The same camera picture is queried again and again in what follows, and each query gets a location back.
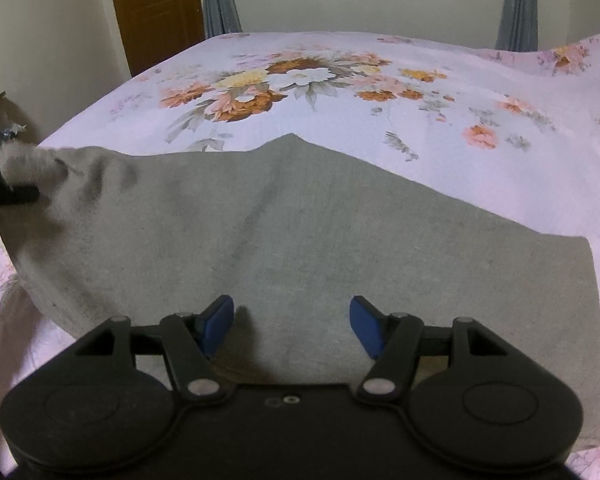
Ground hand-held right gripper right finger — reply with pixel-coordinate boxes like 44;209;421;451
349;295;511;406

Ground floral pink bed sheet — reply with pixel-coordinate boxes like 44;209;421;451
0;27;600;480

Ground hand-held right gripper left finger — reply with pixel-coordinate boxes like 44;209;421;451
72;294;236;406

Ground brown wooden door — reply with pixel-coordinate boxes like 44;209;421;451
106;0;206;78

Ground grey-green pants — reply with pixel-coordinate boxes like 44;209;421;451
0;132;600;453

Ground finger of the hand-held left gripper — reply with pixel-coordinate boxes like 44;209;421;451
0;165;41;208

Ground small figurines on shelf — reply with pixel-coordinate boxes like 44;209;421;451
0;120;28;153

